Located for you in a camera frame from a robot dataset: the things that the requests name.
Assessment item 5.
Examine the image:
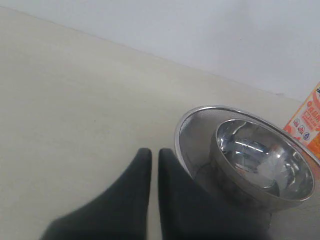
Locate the large steel mesh strainer bowl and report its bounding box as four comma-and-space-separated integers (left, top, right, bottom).
174, 105, 319, 187

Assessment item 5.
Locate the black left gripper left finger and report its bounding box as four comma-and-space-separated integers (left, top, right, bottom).
41, 148, 152, 240

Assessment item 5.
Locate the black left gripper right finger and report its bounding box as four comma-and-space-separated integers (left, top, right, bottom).
158, 148, 270, 240

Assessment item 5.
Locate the orange pump soap bottle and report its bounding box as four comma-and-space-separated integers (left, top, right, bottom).
284, 84, 320, 158

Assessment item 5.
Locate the small stainless steel bowl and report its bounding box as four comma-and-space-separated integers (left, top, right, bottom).
209, 119, 315, 212

